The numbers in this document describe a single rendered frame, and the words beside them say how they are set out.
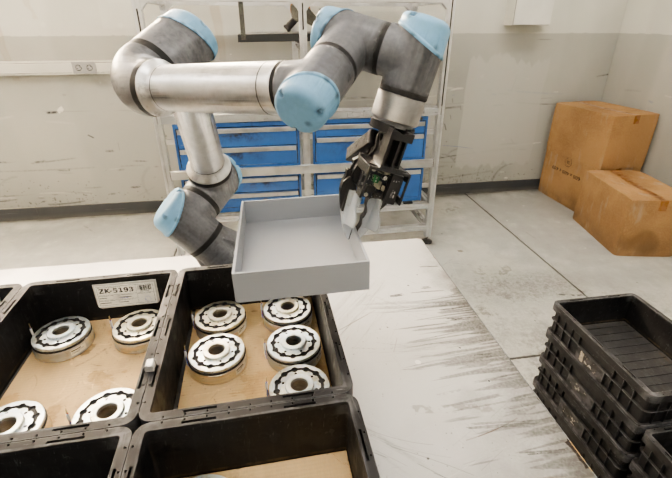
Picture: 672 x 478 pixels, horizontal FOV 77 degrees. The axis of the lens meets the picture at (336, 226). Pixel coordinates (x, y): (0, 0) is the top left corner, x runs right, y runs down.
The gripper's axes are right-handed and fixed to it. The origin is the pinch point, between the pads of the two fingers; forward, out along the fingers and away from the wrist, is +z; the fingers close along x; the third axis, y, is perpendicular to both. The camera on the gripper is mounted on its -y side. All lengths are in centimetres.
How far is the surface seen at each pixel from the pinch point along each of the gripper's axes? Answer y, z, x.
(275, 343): 1.2, 25.2, -8.2
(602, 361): -7, 29, 87
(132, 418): 20.2, 24.0, -29.8
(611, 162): -192, -10, 259
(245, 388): 8.5, 29.6, -13.2
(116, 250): -214, 135, -74
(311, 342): 2.8, 23.0, -1.9
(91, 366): -3, 38, -40
